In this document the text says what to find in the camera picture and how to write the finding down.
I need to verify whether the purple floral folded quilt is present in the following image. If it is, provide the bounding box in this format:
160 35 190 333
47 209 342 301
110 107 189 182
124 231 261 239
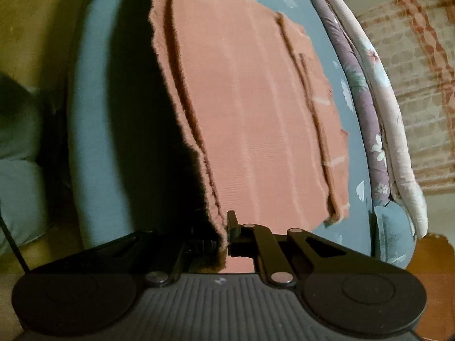
293 0 392 207

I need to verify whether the person's grey clothing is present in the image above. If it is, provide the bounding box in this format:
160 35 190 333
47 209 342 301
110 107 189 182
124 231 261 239
0 73 48 253

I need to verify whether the pink floral folded quilt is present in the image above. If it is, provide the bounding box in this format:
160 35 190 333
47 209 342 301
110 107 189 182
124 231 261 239
306 0 427 240

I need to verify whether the lace patterned curtain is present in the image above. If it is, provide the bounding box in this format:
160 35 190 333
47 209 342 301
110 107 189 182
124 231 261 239
352 0 455 189

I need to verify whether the pink striped knit sweater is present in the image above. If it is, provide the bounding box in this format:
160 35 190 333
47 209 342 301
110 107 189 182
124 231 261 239
147 0 351 274

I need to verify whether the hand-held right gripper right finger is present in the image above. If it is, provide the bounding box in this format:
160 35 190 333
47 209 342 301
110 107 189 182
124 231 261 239
227 210 359 288

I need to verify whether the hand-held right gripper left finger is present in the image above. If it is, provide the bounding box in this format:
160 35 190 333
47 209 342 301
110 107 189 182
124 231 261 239
71 229 219 288

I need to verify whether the blue floral pillow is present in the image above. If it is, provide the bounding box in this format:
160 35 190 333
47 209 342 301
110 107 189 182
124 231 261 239
371 199 416 269

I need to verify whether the wooden bed headboard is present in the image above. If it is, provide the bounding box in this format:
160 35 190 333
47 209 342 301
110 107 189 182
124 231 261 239
405 232 450 327

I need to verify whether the black cable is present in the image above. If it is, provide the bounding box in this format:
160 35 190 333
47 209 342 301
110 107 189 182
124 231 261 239
0 202 31 272

